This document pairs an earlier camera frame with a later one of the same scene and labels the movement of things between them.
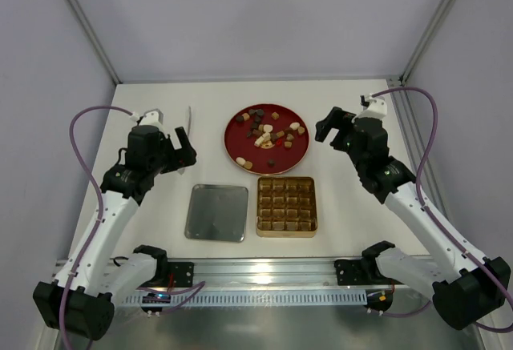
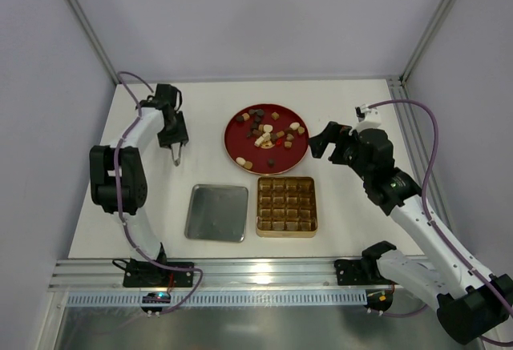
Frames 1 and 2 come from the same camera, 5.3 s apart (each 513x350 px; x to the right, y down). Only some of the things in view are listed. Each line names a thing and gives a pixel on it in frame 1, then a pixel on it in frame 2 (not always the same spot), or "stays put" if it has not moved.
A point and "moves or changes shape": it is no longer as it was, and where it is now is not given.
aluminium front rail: [247, 273] stays put
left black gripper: [176, 157] to [173, 138]
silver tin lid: [217, 212] stays put
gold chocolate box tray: [286, 207] stays put
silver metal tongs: [182, 170] moves or changes shape
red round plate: [267, 139] stays put
